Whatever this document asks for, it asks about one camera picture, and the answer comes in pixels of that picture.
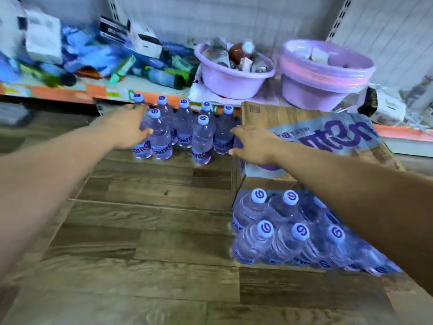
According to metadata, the person's right hand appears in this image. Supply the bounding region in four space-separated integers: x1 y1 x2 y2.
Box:
228 125 286 166

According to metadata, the person's left hand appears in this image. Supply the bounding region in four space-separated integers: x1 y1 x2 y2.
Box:
98 104 154 150

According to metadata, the pile of water bottles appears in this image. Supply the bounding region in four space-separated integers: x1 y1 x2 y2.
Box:
132 93 403 276

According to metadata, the person's left forearm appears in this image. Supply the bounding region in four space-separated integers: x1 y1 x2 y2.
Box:
0 121 115 281

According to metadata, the person's right forearm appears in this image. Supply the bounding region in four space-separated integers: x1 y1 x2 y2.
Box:
277 145 433 297

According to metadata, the brown carton purple print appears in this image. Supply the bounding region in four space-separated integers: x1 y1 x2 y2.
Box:
231 101 405 200

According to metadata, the price label green arrow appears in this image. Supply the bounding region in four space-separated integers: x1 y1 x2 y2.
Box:
105 88 134 101
1 85 33 98

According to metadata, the green white slim box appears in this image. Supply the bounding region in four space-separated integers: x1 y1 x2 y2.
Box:
109 54 137 86

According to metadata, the dark bottle blue label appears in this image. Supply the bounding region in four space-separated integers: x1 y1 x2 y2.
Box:
132 65 185 90

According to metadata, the orange flat packet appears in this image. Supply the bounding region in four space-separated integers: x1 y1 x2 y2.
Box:
76 65 102 80

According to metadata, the small purple plastic basin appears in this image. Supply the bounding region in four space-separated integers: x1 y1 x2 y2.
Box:
194 42 276 100

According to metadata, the large purple plastic basin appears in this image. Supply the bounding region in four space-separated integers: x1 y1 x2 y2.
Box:
281 39 377 78
281 76 352 112

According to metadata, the dark bottle green label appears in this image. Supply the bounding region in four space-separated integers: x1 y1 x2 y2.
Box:
164 66 195 87

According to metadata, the silver patterned can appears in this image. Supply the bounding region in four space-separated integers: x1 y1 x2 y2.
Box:
252 57 270 73

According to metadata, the pile of blue tubes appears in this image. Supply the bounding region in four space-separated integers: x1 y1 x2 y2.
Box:
60 23 200 75

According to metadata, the blue bottle dark cap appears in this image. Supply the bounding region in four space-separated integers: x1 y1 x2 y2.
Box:
40 62 77 87

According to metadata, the dark bottle mint label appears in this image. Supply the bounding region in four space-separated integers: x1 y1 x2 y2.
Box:
169 54 197 75

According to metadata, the pink plastic basin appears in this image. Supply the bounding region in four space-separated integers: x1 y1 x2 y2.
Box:
279 57 371 88

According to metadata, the brown drink bottle white cap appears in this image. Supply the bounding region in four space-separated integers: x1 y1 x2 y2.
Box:
228 40 256 65

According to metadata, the yellow green bottle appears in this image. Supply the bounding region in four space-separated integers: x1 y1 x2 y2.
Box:
18 64 58 87

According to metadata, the white paper packet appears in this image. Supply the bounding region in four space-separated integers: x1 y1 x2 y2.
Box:
311 47 329 63

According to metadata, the clear plastic lid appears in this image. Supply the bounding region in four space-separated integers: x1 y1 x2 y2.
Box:
0 103 31 127

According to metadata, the white printed carton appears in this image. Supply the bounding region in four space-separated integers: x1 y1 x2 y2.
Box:
0 0 28 60
25 9 63 65

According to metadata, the white orange-edged store shelf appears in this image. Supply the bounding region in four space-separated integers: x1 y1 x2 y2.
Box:
0 0 433 158

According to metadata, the black white packet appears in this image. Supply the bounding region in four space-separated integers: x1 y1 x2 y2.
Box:
358 87 406 126

